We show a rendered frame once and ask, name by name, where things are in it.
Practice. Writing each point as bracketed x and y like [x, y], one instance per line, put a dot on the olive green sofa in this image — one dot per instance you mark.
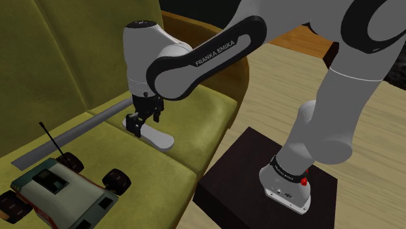
[158, 184]

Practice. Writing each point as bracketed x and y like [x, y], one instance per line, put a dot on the grey long bar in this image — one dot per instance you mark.
[79, 130]

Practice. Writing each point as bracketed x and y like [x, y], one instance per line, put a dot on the white flat oblong remote control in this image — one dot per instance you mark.
[158, 139]

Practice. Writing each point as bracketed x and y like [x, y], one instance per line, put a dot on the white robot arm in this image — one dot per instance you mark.
[349, 95]

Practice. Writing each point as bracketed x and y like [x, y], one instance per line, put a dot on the white toy car black wheels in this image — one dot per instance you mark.
[63, 193]

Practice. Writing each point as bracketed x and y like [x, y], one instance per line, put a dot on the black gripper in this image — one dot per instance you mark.
[144, 104]

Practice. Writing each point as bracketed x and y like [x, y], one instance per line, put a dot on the dark robot stand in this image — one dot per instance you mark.
[238, 180]

